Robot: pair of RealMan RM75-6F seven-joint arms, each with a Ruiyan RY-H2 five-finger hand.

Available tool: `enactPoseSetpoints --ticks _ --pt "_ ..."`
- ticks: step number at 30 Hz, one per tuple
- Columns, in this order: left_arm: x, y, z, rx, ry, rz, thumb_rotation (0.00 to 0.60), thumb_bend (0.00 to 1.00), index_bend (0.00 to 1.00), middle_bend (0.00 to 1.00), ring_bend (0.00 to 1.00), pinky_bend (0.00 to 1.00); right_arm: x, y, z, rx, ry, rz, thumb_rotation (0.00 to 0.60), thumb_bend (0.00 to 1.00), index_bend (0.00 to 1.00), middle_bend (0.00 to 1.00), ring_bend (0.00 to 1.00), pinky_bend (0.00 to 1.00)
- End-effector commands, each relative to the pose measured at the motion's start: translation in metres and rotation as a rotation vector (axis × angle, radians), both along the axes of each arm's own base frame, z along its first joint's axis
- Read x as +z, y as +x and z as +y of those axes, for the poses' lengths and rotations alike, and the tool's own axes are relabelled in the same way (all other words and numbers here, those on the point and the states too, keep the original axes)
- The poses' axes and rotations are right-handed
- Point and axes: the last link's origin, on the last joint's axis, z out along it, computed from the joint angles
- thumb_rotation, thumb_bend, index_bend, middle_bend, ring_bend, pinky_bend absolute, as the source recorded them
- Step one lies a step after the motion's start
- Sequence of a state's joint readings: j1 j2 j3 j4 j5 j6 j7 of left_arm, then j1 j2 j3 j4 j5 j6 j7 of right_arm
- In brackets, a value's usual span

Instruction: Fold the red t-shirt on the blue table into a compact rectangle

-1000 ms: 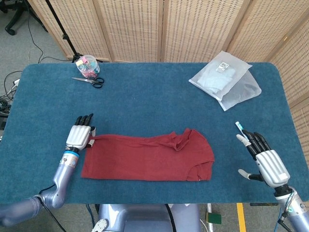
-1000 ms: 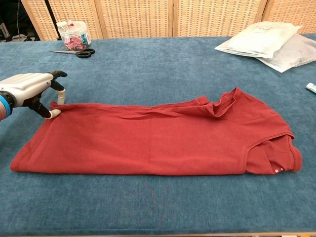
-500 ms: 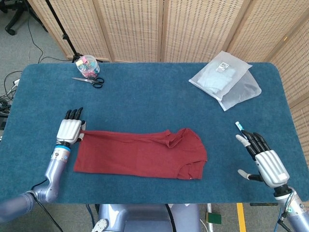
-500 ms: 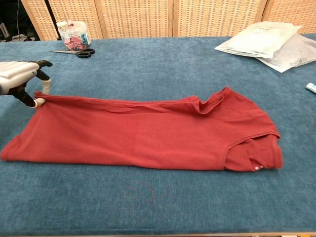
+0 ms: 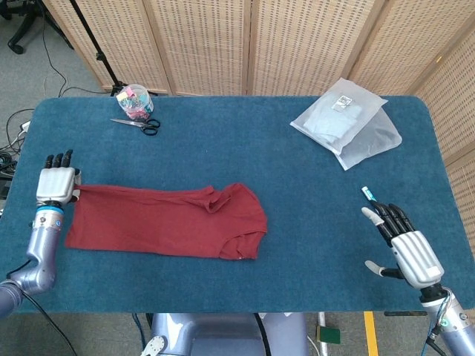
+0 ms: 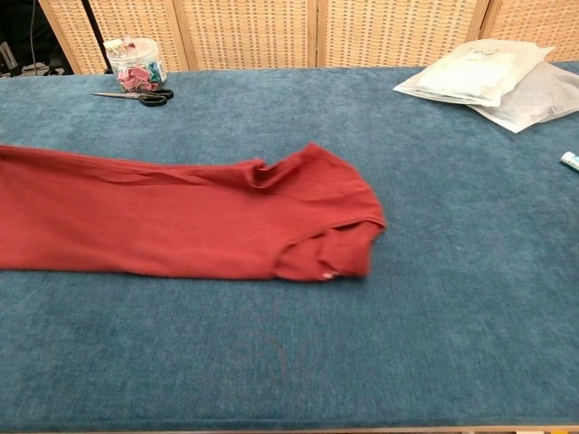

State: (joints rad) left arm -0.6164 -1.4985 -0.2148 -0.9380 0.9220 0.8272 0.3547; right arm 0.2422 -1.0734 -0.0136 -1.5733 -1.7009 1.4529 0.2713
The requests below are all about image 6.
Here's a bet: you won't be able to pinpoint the red t-shirt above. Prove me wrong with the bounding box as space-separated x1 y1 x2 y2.
0 142 388 283

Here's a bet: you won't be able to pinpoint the wicker folding screen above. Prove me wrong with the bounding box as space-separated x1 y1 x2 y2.
38 0 579 76

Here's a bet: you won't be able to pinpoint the white plastic mailer bag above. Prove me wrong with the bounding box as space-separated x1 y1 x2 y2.
392 39 555 109

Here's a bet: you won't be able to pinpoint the blue table cover cloth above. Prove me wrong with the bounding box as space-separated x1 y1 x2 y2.
0 61 579 431

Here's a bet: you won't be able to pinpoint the clear jar of binder clips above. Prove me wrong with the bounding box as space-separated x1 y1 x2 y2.
104 35 167 94

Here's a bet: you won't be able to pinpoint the translucent plastic bag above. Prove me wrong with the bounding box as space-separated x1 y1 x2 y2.
470 61 579 135

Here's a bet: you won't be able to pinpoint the black handled scissors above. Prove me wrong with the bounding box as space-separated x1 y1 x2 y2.
92 88 176 109

